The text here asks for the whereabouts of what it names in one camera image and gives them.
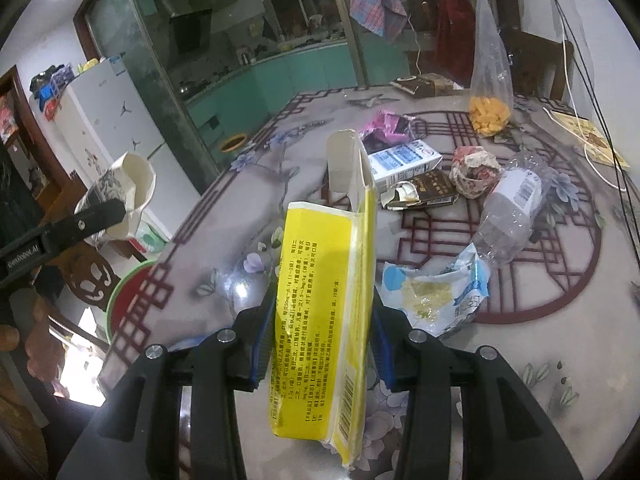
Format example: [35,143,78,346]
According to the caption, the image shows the crushed white paper cup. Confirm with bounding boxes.
[75,153,156,247]

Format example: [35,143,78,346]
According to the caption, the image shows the blue white torn wrapper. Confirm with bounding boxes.
[378,243,491,338]

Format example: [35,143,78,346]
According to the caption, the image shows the clear plastic bottle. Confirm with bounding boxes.
[472,151,551,270]

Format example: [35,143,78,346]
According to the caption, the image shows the yellow cardboard box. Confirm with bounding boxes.
[270,130,376,468]

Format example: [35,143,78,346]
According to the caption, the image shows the dark brown cigarette box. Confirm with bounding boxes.
[380,169,459,211]

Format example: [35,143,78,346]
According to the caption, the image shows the red white paper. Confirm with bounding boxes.
[449,146,502,200]

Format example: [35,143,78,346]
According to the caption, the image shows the white blue milk carton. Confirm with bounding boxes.
[368,140,442,194]

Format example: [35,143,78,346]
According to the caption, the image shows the pink plastic wrapper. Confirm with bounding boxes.
[359,110,416,146]

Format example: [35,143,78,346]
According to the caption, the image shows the green yellow trash bin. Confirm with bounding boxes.
[219,133,248,154]

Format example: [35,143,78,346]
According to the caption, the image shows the teal kitchen cabinets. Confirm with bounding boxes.
[184,41,417,137]

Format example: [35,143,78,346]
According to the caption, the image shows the person's left hand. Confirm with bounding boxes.
[1,288,64,382]

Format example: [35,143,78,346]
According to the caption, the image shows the carved dark wooden chair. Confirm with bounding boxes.
[49,242,120,312]

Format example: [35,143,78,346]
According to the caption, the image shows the red green plastic basin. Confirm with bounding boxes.
[106,261,155,344]

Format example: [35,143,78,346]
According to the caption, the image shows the green detergent bottle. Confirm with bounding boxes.
[131,221,167,255]

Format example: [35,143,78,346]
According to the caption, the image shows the white refrigerator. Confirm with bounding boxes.
[29,56,200,240]

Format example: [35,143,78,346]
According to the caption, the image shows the black range hood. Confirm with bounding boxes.
[169,9,213,56]

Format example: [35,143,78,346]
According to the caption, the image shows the yellow booklet on table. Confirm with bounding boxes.
[548,110,629,170]

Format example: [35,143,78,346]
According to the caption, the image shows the clear bag with orange snacks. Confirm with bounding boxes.
[469,0,514,138]

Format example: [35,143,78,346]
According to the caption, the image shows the brown snack package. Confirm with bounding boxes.
[390,73,464,99]

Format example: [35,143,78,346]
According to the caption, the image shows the red hanging garment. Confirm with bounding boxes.
[434,0,475,86]

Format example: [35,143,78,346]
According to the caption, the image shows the brown hanging handbag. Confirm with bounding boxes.
[407,0,438,32]

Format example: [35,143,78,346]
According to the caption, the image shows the black cable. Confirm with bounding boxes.
[537,0,640,271]

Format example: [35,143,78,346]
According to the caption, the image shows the white charging cable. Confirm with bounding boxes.
[524,0,629,192]

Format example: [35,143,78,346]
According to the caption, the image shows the wooden chair at wall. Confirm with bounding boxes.
[501,28,574,101]

